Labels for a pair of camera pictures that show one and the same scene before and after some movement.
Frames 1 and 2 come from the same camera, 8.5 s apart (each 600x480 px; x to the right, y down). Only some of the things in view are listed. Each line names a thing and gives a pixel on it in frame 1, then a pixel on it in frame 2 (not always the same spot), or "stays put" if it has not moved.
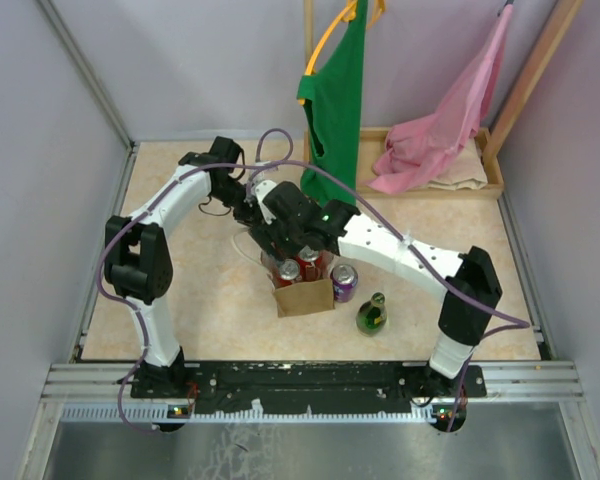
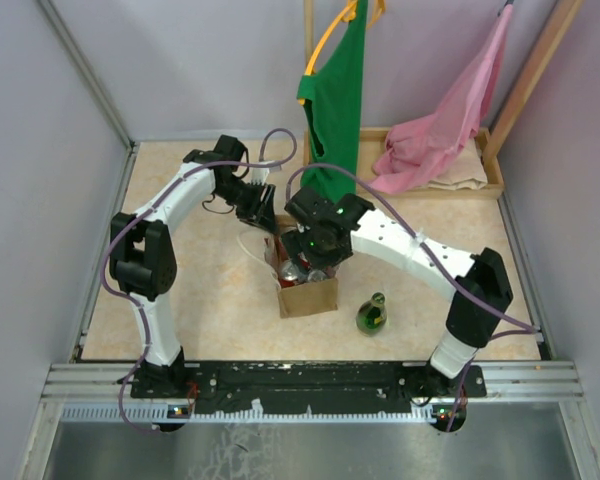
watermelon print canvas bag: x=303 y=297 stays put
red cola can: x=289 y=272 stays put
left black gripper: x=251 y=214 stays put
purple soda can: x=344 y=279 → x=317 y=275
